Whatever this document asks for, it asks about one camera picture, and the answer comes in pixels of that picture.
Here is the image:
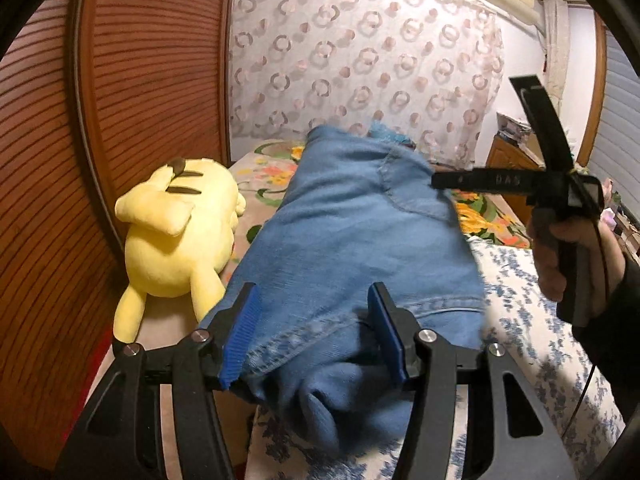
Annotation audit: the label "blue denim jeans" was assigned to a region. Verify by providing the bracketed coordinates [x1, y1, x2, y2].
[199, 123, 487, 458]

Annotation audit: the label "person right hand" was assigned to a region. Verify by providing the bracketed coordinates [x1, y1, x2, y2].
[527, 212, 626, 318]

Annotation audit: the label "pink tissue pack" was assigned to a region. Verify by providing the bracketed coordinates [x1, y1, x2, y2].
[600, 208, 616, 231]

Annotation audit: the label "grey window roller blind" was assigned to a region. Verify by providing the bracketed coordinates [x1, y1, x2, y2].
[589, 30, 639, 204]

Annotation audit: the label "wooden sideboard cabinet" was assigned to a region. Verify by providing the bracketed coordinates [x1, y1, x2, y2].
[486, 133, 546, 224]

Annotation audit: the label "stack of newspapers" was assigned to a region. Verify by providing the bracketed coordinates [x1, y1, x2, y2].
[497, 113, 533, 144]

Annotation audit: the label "blue floral white quilt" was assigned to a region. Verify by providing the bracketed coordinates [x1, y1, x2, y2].
[246, 238, 629, 479]

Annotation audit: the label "yellow plush toy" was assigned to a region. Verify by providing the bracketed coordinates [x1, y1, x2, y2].
[113, 158, 246, 344]

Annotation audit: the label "tied beige side curtain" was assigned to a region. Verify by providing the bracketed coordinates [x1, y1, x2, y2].
[542, 0, 570, 113]

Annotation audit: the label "colourful floral bed blanket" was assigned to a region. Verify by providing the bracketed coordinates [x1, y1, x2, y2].
[89, 138, 532, 480]

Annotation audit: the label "cardboard box with blue bag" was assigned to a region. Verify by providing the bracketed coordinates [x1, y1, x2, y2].
[367, 120, 416, 151]

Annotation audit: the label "circle patterned sheer curtain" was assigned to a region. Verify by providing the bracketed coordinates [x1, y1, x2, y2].
[229, 0, 503, 169]

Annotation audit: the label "brown louvered wardrobe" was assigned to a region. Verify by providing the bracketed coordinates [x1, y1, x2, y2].
[1, 0, 231, 477]

